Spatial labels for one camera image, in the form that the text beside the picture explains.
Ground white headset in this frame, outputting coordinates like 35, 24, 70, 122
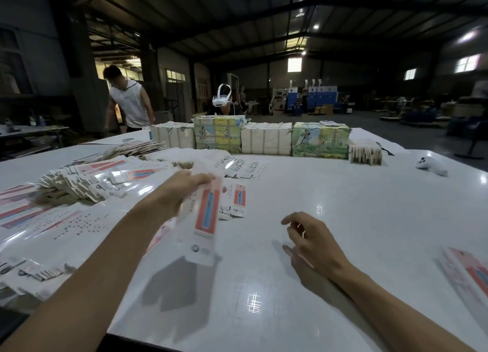
212, 84, 234, 108

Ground green yellow carton bundle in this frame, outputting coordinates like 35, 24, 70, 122
192, 114, 247, 154

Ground green printed carton bundle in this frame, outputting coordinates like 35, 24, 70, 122
292, 121, 352, 160

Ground person's left forearm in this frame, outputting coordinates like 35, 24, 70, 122
0, 207, 167, 352

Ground row of white cartons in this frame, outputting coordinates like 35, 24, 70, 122
150, 121, 195, 149
241, 122, 294, 156

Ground grey side table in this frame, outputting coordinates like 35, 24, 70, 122
0, 124, 70, 160

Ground blue machine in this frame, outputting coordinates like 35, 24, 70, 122
287, 79, 340, 112

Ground pile of carton blanks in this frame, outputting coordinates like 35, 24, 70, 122
0, 145, 268, 302

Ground black floor stand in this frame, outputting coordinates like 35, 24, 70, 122
456, 104, 488, 160

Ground person's right forearm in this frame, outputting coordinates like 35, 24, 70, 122
331, 266, 475, 352

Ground toothbrush carton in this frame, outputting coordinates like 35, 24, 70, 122
174, 176, 224, 267

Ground small beige card stack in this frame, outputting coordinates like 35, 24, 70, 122
349, 142, 384, 166

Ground person's left hand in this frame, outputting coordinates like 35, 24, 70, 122
133, 170, 216, 227

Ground blue bins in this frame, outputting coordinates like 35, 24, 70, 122
448, 115, 488, 139

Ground person's right hand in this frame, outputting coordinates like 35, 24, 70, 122
281, 212, 357, 285

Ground double wall window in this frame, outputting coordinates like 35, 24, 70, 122
455, 54, 482, 74

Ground pile of grey flat sheets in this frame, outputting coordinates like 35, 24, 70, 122
72, 138, 163, 166

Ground small white object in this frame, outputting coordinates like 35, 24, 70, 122
415, 155, 449, 177

